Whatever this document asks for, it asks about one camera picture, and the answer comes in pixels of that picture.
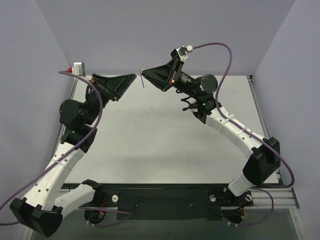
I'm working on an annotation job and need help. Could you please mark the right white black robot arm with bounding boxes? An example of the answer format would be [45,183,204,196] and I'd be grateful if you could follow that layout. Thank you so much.
[140,51,281,205]

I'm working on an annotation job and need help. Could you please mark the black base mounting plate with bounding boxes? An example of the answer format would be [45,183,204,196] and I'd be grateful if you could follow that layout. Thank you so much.
[84,183,253,221]

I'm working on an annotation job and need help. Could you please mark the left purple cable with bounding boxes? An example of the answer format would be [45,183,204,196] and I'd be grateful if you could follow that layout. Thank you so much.
[0,70,133,228]

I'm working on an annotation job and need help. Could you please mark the purple cable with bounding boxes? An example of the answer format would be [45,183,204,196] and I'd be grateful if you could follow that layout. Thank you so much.
[0,70,133,228]
[192,42,295,228]

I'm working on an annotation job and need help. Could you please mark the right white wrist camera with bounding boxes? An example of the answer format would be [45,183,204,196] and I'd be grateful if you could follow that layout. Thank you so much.
[170,45,194,63]

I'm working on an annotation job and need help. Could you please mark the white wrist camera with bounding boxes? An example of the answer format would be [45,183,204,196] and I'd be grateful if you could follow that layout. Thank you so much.
[170,45,194,63]
[67,62,86,77]

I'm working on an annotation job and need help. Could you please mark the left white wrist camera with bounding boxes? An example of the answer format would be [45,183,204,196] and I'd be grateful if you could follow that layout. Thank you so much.
[67,62,86,77]

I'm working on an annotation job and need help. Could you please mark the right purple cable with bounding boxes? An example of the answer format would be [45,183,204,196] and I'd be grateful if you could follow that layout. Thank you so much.
[192,42,295,228]

